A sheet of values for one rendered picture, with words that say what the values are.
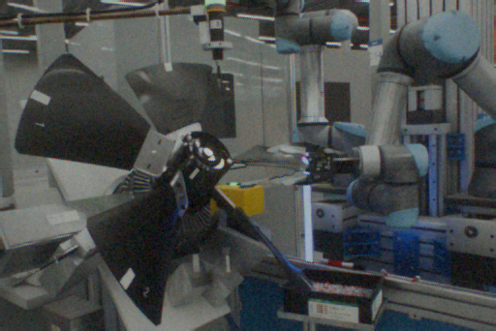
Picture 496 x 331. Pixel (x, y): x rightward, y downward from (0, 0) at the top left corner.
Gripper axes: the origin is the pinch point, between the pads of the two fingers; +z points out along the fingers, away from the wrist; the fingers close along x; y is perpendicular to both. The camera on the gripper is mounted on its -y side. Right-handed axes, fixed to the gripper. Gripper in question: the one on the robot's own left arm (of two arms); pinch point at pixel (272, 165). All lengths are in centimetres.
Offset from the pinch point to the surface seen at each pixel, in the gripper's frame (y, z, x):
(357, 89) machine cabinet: -453, -96, 5
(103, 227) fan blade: 43, 26, 0
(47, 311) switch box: 7, 58, 33
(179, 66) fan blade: -12.3, 23.0, -24.9
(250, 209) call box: -33.8, 8.5, 21.0
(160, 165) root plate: 14.7, 23.4, -4.1
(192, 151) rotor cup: 16.4, 16.0, -6.9
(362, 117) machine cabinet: -454, -101, 38
